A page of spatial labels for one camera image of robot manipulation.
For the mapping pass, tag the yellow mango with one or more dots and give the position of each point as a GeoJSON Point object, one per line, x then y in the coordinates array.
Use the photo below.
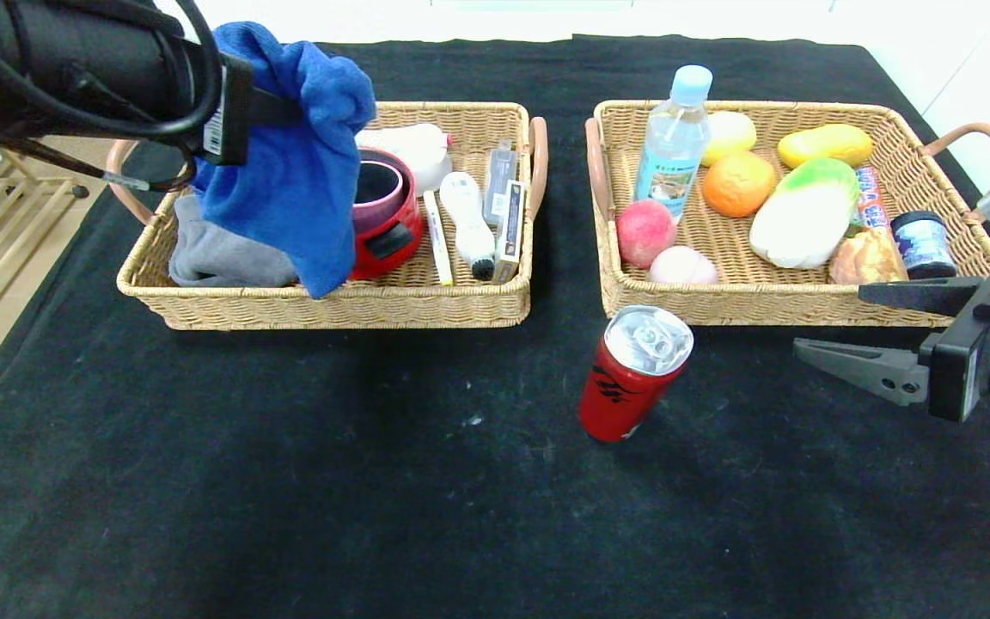
{"type": "Point", "coordinates": [821, 146]}

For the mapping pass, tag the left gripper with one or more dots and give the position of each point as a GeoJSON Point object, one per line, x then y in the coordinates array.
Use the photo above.
{"type": "Point", "coordinates": [229, 112]}

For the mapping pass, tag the white tube pink cap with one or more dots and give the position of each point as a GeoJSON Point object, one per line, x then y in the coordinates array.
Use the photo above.
{"type": "Point", "coordinates": [413, 137]}

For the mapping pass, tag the clear water bottle blue cap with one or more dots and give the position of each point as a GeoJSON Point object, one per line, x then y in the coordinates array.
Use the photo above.
{"type": "Point", "coordinates": [671, 146]}

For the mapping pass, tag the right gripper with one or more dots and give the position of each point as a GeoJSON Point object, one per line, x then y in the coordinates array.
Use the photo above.
{"type": "Point", "coordinates": [957, 371]}

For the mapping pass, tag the blue microfibre cloth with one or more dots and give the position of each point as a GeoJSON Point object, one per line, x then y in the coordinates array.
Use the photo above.
{"type": "Point", "coordinates": [289, 189]}

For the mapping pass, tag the white brush-tip bottle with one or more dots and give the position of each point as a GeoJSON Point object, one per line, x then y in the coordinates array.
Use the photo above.
{"type": "Point", "coordinates": [465, 215]}

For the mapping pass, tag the pink saucepan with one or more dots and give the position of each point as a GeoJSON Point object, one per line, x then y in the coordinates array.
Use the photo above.
{"type": "Point", "coordinates": [379, 206]}

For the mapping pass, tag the cream and black card box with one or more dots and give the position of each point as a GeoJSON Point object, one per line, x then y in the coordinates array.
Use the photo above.
{"type": "Point", "coordinates": [510, 223]}

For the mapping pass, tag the red peach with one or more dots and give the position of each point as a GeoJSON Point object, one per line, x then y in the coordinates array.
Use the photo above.
{"type": "Point", "coordinates": [645, 234]}

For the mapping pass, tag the red cooking pot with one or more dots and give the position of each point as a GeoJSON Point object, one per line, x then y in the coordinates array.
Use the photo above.
{"type": "Point", "coordinates": [392, 254]}

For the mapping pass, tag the pale pink peach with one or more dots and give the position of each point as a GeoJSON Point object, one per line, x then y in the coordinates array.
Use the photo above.
{"type": "Point", "coordinates": [682, 266]}

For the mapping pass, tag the cream marker pen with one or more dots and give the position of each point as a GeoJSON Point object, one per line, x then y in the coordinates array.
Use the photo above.
{"type": "Point", "coordinates": [437, 241]}

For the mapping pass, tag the toy napa cabbage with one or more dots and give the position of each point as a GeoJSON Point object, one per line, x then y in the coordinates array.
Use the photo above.
{"type": "Point", "coordinates": [796, 219]}

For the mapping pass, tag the yellow lemon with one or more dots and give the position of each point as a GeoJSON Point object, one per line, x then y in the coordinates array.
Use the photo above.
{"type": "Point", "coordinates": [731, 133]}

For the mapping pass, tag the orange fruit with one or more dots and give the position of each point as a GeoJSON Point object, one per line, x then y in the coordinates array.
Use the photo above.
{"type": "Point", "coordinates": [740, 185]}

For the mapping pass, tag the brown bread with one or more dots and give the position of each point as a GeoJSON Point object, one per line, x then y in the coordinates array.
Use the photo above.
{"type": "Point", "coordinates": [864, 258]}

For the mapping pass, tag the red soda can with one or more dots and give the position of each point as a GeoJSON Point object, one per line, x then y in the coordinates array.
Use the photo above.
{"type": "Point", "coordinates": [624, 395]}

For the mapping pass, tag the dark blue jar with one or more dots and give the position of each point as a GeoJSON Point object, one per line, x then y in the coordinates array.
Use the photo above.
{"type": "Point", "coordinates": [920, 245]}

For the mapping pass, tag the grey cloth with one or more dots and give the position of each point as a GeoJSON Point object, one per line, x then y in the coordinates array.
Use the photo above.
{"type": "Point", "coordinates": [220, 262]}

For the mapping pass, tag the black table cloth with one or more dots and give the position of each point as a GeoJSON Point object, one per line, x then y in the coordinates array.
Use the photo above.
{"type": "Point", "coordinates": [375, 481]}

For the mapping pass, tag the orange and blue snack packet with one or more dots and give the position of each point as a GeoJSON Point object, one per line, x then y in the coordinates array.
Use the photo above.
{"type": "Point", "coordinates": [869, 193]}

